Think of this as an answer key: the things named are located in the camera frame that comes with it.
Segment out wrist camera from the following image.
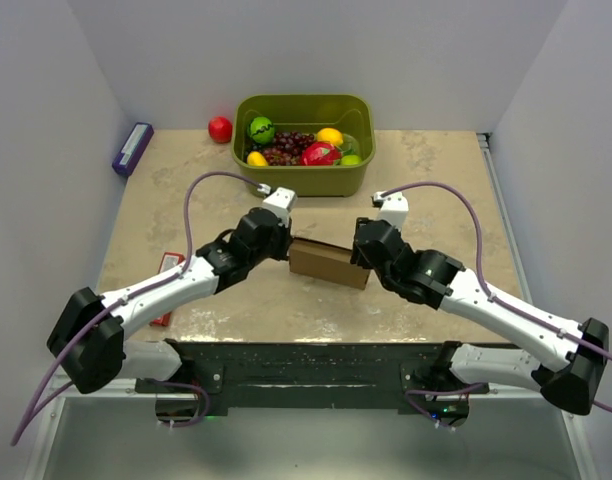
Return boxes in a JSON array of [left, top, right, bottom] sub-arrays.
[[371, 192, 409, 232], [257, 184, 297, 227]]

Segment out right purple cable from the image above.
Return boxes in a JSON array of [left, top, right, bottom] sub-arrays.
[[375, 181, 612, 431]]

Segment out yellow lemon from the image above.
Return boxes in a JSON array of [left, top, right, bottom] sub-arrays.
[[316, 127, 344, 147]]

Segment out purple flat box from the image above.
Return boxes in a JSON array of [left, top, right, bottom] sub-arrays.
[[112, 122, 154, 178]]

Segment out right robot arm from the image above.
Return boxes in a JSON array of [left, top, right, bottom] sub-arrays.
[[351, 217, 609, 415]]

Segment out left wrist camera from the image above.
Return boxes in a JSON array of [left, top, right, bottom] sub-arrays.
[[257, 184, 297, 227]]

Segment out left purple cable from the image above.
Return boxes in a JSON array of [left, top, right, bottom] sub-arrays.
[[9, 171, 272, 447]]

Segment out purple grape bunch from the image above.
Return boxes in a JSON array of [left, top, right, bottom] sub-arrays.
[[261, 131, 315, 166]]

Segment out green lime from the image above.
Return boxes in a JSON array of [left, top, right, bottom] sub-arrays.
[[339, 154, 363, 166]]

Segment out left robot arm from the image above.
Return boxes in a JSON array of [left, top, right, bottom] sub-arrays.
[[47, 206, 292, 394]]

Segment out green plastic bin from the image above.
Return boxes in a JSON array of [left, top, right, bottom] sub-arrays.
[[231, 93, 375, 197]]

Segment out red flat box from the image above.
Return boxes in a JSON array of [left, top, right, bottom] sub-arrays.
[[149, 252, 185, 328]]

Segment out purple cable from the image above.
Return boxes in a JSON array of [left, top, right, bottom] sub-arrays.
[[9, 171, 272, 447], [375, 181, 612, 431]]

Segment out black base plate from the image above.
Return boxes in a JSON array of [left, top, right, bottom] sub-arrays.
[[136, 342, 470, 426]]

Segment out red apple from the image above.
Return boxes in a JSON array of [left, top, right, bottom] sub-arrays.
[[208, 116, 233, 144]]

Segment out brown cardboard box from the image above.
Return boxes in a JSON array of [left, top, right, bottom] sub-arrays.
[[289, 237, 370, 290]]

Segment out green striped ball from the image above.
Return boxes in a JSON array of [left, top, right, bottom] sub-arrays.
[[247, 116, 275, 145]]

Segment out red dragon fruit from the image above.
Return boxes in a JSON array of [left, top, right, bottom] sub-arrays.
[[300, 142, 342, 166]]

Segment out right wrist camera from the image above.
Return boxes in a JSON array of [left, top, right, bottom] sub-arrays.
[[371, 192, 409, 232]]

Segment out small yellow fruit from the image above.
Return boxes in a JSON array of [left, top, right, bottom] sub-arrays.
[[246, 151, 269, 167]]

